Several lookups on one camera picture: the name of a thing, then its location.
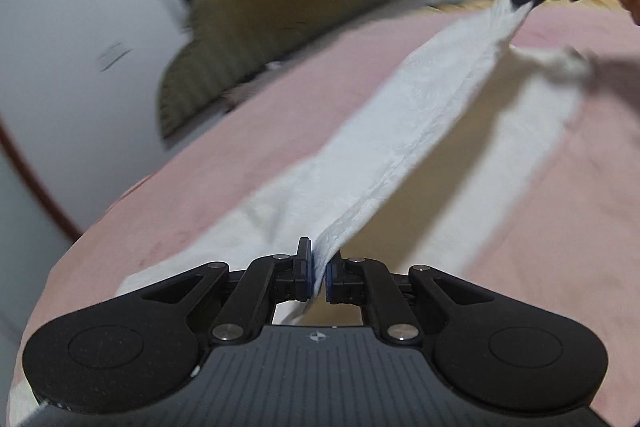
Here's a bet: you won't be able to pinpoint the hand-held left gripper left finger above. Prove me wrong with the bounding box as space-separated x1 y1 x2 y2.
141 237 315 346

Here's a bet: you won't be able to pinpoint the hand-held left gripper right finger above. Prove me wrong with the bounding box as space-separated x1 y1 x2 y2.
326 249 497 344

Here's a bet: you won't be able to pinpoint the white pants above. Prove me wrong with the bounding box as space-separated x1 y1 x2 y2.
117 0 601 328

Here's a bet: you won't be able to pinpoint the pink floral bed sheet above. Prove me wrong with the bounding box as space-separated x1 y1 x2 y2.
7 4 640 427

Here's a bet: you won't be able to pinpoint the olive padded headboard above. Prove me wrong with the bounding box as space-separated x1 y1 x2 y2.
157 0 427 142

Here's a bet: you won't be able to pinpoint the grey wardrobe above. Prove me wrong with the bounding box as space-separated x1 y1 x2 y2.
0 147 76 353

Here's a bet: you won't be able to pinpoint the brown wooden wardrobe post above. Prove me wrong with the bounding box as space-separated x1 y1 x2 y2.
0 114 85 242

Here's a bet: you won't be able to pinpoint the white wall socket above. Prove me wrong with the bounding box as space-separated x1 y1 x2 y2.
96 42 132 58
99 56 134 72

